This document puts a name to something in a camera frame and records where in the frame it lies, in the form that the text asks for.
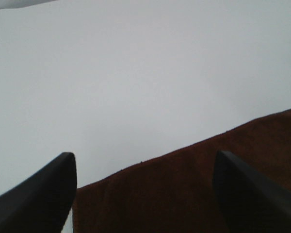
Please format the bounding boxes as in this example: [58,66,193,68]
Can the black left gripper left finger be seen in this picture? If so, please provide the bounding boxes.
[0,152,77,233]

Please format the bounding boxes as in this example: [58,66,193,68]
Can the brown towel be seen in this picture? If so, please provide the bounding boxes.
[73,109,291,233]

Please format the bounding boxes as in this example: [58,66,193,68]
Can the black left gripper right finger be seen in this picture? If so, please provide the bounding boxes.
[212,151,291,233]

